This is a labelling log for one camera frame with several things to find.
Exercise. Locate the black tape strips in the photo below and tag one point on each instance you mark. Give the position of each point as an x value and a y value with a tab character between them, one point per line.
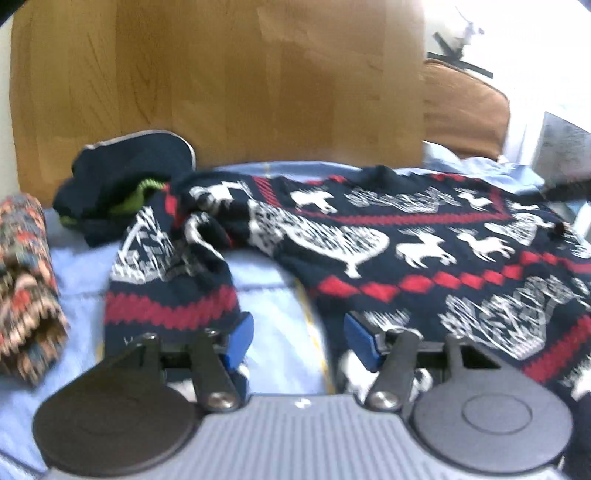
457	57

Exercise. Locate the folded multicolour knit garment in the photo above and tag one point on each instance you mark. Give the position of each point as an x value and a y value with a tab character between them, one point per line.
27	286

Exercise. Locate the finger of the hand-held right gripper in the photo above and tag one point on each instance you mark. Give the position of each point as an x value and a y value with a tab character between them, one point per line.
568	189

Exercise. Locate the wooden headboard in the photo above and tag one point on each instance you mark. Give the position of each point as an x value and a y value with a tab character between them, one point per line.
221	87

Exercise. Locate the folded navy garment green trim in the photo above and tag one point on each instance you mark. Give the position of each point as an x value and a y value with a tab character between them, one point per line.
129	184

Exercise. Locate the white wall device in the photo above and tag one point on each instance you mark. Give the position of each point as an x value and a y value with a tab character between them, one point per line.
468	30

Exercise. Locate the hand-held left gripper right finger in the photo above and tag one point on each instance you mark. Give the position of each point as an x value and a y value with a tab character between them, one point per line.
361	340

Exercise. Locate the brown cushion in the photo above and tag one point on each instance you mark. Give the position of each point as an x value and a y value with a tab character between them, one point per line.
461	110

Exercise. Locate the frosted glass door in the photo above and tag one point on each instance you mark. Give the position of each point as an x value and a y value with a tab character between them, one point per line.
561	143

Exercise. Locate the blue bed sheet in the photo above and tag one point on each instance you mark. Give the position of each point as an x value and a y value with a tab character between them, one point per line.
272	314

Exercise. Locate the navy reindeer pattern sweater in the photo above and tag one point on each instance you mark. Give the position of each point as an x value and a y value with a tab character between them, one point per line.
415	258

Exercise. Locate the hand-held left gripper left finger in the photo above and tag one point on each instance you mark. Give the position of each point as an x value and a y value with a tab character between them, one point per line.
241	338

